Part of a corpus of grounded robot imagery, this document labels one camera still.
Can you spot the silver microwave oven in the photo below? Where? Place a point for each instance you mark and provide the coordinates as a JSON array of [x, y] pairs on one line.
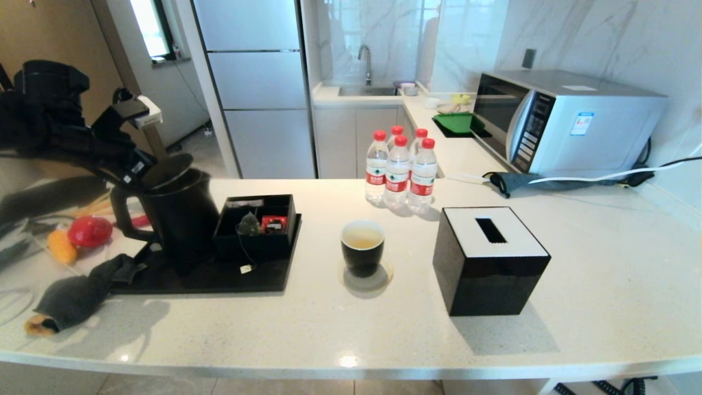
[[598, 131]]

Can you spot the black tissue box white lid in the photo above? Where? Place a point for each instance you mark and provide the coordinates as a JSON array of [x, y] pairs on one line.
[[488, 274]]

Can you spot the black plastic sheet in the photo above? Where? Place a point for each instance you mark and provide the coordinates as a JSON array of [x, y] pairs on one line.
[[49, 197]]

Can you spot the red toy apple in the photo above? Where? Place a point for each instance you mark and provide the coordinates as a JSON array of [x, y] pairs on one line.
[[90, 230]]

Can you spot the white sachet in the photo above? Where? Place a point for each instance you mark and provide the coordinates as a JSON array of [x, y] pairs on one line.
[[241, 203]]

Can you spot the black organizer box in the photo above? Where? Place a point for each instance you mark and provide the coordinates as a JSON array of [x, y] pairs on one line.
[[263, 246]]

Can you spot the black mug white inside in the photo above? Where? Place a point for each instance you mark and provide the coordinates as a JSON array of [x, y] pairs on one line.
[[362, 258]]

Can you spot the water bottle red cap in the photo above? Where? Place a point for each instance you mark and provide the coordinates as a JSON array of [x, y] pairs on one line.
[[420, 134], [397, 130], [397, 175], [423, 181], [376, 175]]

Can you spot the chrome kitchen faucet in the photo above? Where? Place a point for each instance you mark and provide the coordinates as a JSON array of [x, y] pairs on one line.
[[367, 60]]

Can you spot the round white coaster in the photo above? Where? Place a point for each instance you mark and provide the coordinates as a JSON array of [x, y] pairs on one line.
[[384, 280]]

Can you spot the red toy chili pepper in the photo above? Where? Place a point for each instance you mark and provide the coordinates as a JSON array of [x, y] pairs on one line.
[[141, 221]]

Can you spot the small white cup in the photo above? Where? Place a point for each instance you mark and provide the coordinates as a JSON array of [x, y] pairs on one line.
[[431, 102]]

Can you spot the pyramid tea bag with tag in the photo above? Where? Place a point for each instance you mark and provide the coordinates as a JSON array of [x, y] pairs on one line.
[[249, 225]]

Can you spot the steel kitchen sink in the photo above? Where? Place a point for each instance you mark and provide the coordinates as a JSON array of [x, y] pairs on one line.
[[367, 91]]

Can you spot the green plastic tray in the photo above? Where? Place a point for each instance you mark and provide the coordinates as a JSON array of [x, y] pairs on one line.
[[458, 122]]

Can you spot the brown wooden door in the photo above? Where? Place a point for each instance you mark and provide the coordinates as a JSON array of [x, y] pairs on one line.
[[71, 33]]

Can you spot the yellow kitchen item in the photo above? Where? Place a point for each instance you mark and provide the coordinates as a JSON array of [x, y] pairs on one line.
[[460, 99]]

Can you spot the red snack bag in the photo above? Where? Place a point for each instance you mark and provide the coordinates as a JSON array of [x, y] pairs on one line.
[[273, 224]]

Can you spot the black serving tray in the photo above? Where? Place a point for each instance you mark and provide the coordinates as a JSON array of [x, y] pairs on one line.
[[219, 280]]

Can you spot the dark wall socket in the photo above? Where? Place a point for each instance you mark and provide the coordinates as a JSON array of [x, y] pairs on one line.
[[529, 58]]

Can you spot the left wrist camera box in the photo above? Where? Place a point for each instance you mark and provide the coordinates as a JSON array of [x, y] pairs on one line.
[[143, 112]]

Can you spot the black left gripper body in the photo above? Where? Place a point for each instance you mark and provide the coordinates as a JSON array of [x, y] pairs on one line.
[[123, 162]]

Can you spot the orange toy fry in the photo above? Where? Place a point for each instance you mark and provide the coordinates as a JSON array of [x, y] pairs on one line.
[[100, 197], [94, 208]]

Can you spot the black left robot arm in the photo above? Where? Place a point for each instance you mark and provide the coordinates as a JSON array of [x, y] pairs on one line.
[[49, 126]]

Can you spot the window with dark frame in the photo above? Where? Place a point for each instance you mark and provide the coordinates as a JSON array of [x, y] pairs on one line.
[[151, 27]]

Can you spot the black electric kettle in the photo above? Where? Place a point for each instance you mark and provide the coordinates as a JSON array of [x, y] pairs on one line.
[[181, 225]]

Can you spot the orange toy fruit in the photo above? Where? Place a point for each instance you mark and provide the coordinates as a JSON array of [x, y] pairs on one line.
[[61, 247]]

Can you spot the grey cloth tan end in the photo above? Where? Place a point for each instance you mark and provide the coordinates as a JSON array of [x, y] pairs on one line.
[[71, 299]]

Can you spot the white kitchen cabinets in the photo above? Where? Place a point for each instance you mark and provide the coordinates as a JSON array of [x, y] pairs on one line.
[[351, 137]]

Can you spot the white refrigerator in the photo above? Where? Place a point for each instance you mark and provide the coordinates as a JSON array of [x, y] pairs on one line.
[[258, 82]]

